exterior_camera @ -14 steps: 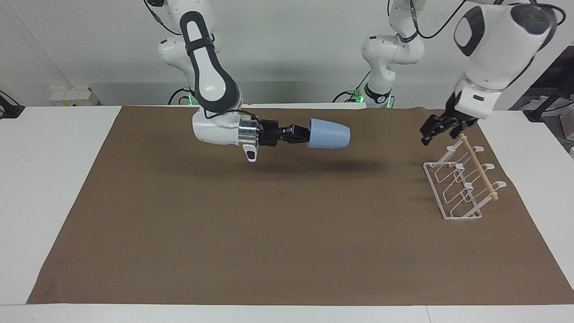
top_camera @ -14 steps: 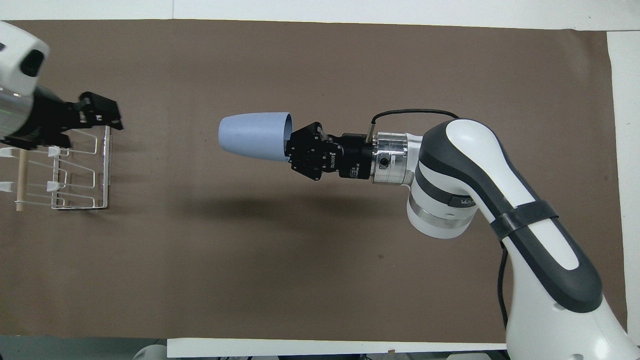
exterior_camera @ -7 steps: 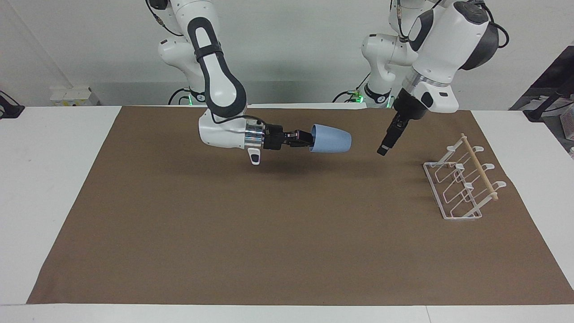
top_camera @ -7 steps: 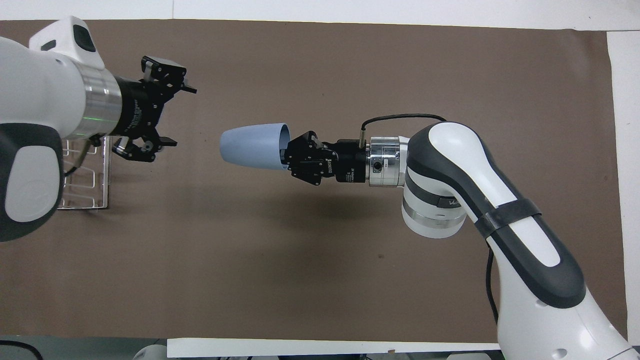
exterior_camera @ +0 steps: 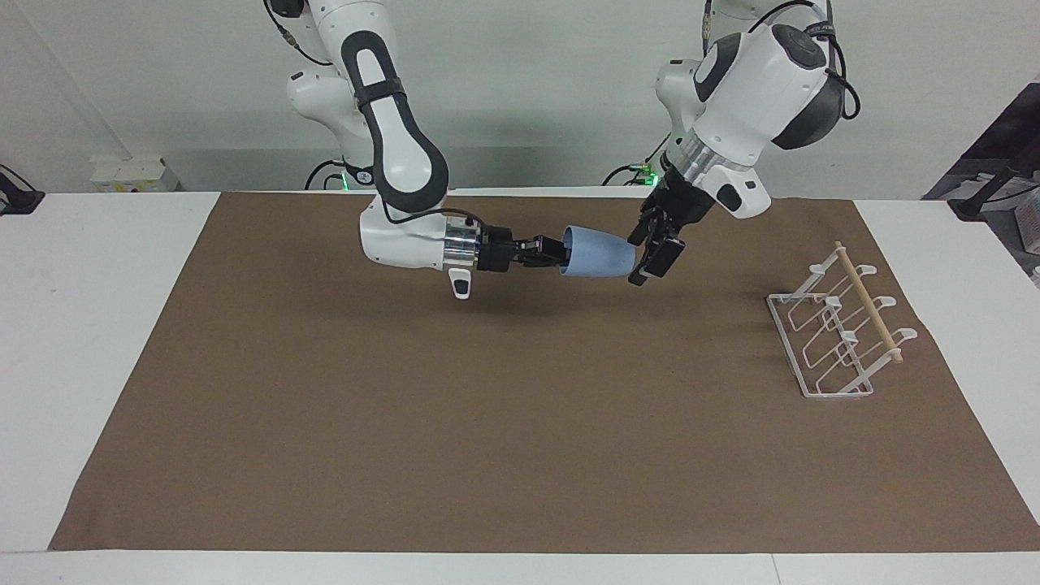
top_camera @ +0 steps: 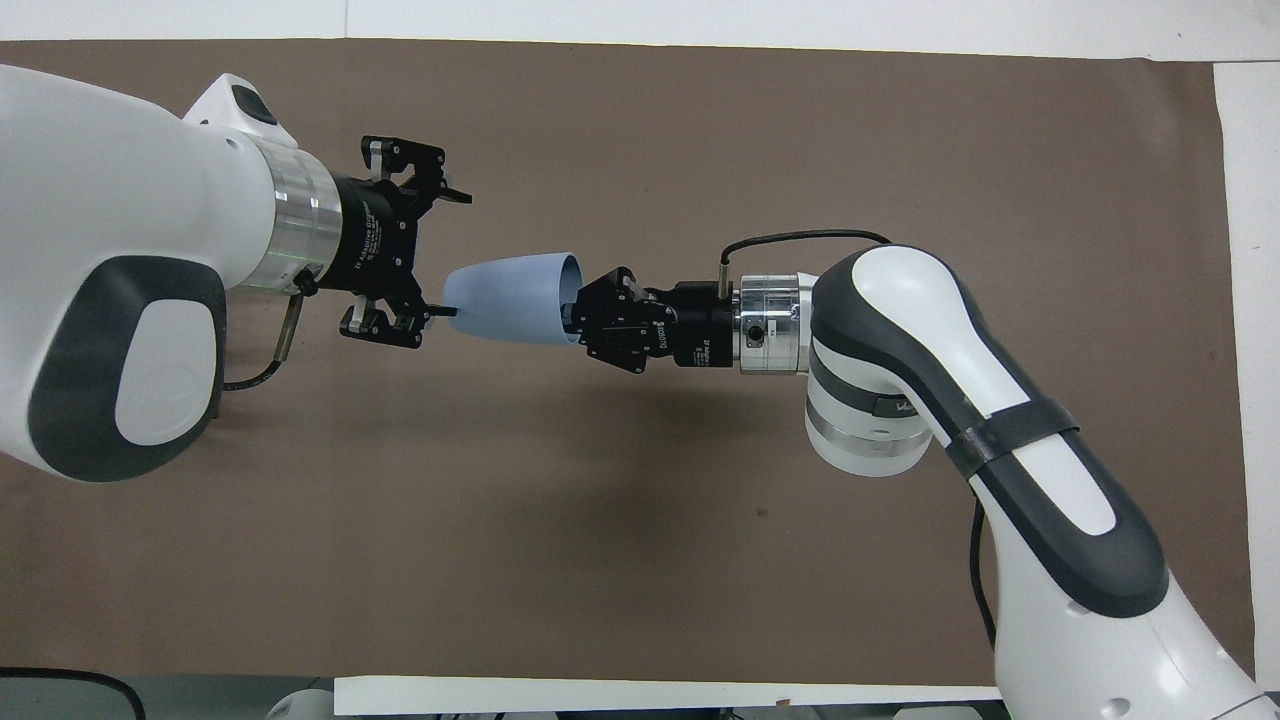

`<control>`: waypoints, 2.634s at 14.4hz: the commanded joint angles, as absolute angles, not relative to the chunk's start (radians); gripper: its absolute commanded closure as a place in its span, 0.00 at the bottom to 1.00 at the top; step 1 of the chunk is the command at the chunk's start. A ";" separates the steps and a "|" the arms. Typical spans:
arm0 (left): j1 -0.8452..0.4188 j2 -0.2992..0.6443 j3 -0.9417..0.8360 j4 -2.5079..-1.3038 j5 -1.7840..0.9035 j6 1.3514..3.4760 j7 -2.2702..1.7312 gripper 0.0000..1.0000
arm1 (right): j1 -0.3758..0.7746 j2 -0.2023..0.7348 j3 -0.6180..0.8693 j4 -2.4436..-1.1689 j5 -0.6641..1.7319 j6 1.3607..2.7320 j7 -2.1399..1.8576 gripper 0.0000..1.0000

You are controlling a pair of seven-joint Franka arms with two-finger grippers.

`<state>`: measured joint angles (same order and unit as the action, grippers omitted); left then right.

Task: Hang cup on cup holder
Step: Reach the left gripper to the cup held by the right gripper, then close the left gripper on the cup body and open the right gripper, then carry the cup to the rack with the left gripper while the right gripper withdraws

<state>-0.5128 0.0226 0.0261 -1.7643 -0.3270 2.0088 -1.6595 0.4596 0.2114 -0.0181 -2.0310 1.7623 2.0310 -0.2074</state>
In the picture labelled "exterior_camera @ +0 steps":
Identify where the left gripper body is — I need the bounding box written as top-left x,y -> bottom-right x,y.
645,166 -> 718,240

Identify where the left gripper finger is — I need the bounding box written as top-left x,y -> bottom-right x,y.
629,232 -> 687,288
626,212 -> 661,248

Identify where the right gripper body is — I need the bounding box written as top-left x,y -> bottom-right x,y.
477,226 -> 531,274

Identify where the light blue cup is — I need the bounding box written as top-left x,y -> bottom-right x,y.
558,225 -> 639,280

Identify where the black stand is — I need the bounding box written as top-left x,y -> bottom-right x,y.
921,78 -> 1040,222
0,164 -> 46,217

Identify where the white box with labels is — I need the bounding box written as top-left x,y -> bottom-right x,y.
89,156 -> 180,194

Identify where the black cable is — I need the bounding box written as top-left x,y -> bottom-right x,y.
272,10 -> 336,68
304,158 -> 352,193
822,0 -> 863,122
600,162 -> 652,187

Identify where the white wire cup holder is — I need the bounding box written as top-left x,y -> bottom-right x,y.
765,240 -> 920,401

